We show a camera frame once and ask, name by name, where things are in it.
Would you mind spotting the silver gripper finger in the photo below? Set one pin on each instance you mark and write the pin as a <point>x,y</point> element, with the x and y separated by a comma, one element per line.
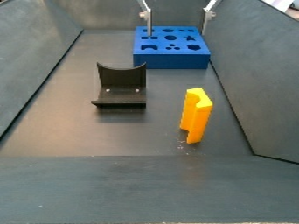
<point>208,14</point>
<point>145,14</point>

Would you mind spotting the yellow arch block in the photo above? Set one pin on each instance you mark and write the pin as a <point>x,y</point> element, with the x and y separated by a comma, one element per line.
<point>195,114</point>

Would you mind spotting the blue foam shape board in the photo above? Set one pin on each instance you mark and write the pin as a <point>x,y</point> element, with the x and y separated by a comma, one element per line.
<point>175,47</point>

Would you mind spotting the black curved stand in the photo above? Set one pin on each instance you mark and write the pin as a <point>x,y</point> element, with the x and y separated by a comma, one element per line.
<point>121,86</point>

